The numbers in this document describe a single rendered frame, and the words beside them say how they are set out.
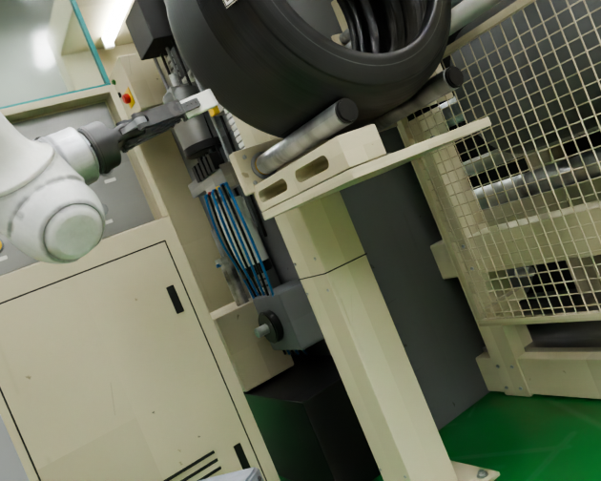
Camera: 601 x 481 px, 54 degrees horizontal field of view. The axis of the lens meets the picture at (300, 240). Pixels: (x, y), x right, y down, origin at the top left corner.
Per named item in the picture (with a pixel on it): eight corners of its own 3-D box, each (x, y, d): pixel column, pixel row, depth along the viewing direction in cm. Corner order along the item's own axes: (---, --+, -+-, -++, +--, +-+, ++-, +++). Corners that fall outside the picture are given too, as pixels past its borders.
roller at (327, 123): (250, 158, 130) (268, 154, 132) (258, 177, 130) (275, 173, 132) (333, 99, 99) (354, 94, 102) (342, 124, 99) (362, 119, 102)
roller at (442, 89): (348, 123, 144) (362, 125, 146) (349, 141, 143) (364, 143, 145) (445, 63, 114) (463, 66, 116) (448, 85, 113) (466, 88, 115)
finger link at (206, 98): (174, 104, 97) (176, 102, 97) (208, 90, 101) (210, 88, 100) (183, 120, 98) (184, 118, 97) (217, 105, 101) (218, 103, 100)
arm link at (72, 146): (32, 150, 90) (68, 135, 93) (64, 201, 91) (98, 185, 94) (37, 130, 82) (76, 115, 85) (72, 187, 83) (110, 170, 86)
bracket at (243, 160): (244, 197, 130) (227, 156, 130) (375, 148, 150) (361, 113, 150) (251, 193, 127) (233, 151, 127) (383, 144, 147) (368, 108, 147)
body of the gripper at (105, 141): (77, 121, 85) (133, 98, 90) (70, 139, 93) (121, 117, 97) (104, 166, 86) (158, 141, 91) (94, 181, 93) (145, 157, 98)
